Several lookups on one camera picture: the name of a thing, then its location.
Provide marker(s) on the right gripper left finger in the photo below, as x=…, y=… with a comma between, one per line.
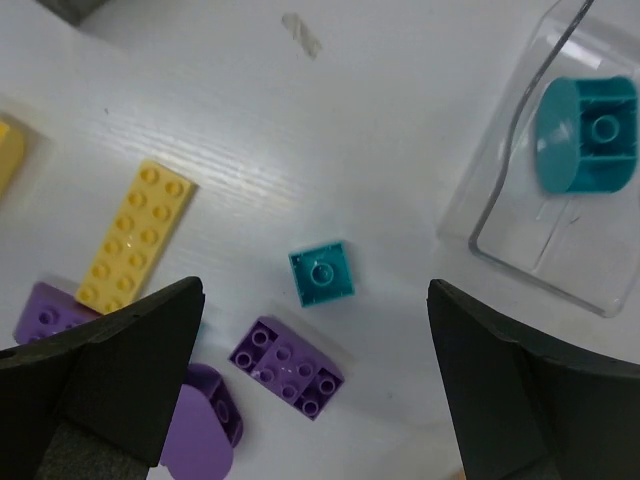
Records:
x=96, y=401

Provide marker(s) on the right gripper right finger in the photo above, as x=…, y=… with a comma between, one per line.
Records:
x=526, y=405

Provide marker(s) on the purple 2x4 lego brick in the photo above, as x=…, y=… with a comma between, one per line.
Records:
x=287, y=365

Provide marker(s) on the small teal lego brick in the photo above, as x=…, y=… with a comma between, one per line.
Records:
x=322, y=274

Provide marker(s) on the teal rounded lego brick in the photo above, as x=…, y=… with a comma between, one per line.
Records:
x=586, y=135

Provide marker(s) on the purple sloped lego brick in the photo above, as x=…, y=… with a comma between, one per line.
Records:
x=49, y=311

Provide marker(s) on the purple rounded lego brick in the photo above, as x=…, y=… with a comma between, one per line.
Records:
x=205, y=428

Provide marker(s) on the long yellow lego plate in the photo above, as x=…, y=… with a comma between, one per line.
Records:
x=135, y=241

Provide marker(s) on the clear transparent container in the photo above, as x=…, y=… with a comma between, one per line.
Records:
x=582, y=247

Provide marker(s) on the yellow 2x4 lego brick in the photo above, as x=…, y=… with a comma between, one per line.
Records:
x=12, y=152

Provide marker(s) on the dark grey transparent container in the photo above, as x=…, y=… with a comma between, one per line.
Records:
x=73, y=12

